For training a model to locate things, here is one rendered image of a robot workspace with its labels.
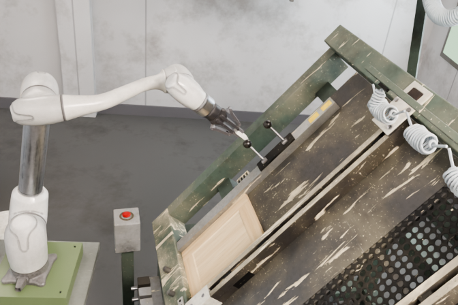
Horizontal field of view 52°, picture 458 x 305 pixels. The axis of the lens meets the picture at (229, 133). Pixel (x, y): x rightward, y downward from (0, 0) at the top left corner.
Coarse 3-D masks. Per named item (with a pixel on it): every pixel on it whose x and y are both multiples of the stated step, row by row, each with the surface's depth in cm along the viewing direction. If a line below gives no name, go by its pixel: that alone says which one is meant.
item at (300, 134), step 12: (336, 108) 191; (324, 120) 193; (300, 132) 195; (312, 132) 195; (300, 144) 196; (264, 168) 198; (252, 180) 200; (240, 192) 202; (228, 204) 204; (204, 216) 210; (216, 216) 205; (192, 228) 211; (204, 228) 207; (180, 240) 213; (192, 240) 209
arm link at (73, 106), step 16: (176, 64) 200; (144, 80) 192; (160, 80) 193; (64, 96) 172; (80, 96) 174; (96, 96) 176; (112, 96) 179; (128, 96) 185; (64, 112) 170; (80, 112) 173
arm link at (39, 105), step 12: (24, 96) 171; (36, 96) 170; (48, 96) 170; (60, 96) 171; (12, 108) 167; (24, 108) 167; (36, 108) 167; (48, 108) 168; (60, 108) 169; (24, 120) 168; (36, 120) 168; (48, 120) 170; (60, 120) 172
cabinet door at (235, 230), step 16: (240, 208) 199; (224, 224) 201; (240, 224) 194; (256, 224) 186; (208, 240) 203; (224, 240) 195; (240, 240) 188; (192, 256) 204; (208, 256) 197; (224, 256) 190; (192, 272) 198; (208, 272) 192; (192, 288) 193
